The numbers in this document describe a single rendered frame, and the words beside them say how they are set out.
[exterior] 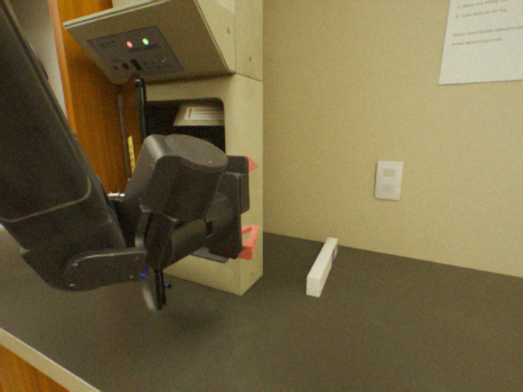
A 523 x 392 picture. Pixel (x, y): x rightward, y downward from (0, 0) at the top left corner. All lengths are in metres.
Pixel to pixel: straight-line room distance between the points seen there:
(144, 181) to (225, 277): 0.47
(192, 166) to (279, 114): 0.79
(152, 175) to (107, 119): 0.60
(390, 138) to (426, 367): 0.59
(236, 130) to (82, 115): 0.38
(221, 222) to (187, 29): 0.34
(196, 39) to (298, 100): 0.50
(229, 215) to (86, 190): 0.17
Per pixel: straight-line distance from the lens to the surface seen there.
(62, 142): 0.21
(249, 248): 0.39
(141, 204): 0.25
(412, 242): 0.98
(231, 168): 0.36
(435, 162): 0.92
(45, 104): 0.20
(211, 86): 0.61
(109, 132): 0.82
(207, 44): 0.55
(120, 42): 0.66
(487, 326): 0.74
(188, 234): 0.28
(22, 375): 0.90
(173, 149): 0.24
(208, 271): 0.71
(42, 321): 0.75
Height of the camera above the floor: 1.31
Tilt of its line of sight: 14 degrees down
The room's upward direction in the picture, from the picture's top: straight up
